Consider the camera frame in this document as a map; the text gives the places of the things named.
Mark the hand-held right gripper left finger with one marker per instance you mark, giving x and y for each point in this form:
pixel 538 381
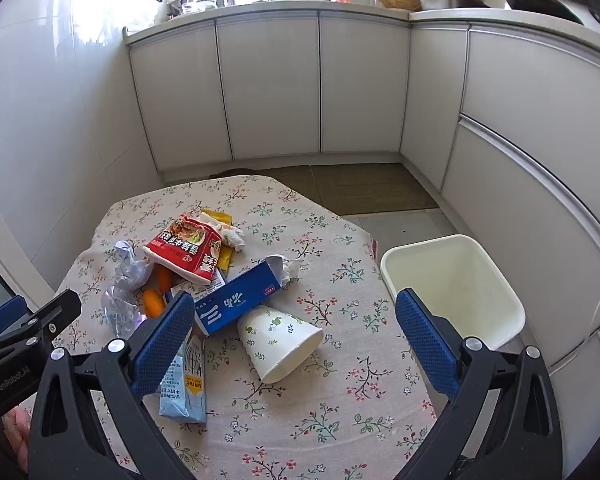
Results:
pixel 165 340

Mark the red instant noodle packet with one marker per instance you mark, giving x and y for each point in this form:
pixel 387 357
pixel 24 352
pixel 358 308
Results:
pixel 185 250

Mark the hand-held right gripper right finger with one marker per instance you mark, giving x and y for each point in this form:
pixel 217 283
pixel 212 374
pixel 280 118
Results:
pixel 425 340

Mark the white kitchen countertop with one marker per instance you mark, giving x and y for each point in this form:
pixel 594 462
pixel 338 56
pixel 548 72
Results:
pixel 480 15

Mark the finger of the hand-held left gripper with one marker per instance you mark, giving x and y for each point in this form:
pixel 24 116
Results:
pixel 2 312
pixel 55 310

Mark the floral tablecloth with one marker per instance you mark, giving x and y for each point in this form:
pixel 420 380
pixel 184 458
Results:
pixel 330 410

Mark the white plastic bin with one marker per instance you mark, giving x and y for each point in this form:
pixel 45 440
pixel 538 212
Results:
pixel 445 280

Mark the printed tissue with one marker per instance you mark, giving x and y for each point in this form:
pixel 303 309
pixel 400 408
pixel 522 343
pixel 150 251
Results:
pixel 232 236

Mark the orange peel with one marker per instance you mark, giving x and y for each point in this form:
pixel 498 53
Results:
pixel 153 305

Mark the yellow snack packet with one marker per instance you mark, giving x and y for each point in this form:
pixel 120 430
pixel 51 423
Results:
pixel 215 216

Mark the blue and white carton box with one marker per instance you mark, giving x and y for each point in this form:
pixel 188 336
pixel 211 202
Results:
pixel 245 300

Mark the crushed clear plastic bottle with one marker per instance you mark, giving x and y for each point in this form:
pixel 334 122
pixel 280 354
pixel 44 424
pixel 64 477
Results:
pixel 125 275

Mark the floral paper cup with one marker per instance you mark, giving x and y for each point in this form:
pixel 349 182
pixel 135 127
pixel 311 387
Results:
pixel 275 340

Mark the brown woven floor mat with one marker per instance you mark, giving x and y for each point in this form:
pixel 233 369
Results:
pixel 365 187

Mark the small milk carton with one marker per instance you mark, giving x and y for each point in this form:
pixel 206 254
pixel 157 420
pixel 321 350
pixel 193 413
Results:
pixel 185 395

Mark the person's left hand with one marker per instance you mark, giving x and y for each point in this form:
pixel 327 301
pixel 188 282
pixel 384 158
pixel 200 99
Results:
pixel 17 430

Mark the plain white tissue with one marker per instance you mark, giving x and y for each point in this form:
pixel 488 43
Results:
pixel 291 269

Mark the wicker basket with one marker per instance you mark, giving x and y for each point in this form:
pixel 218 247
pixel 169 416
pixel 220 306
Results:
pixel 395 1

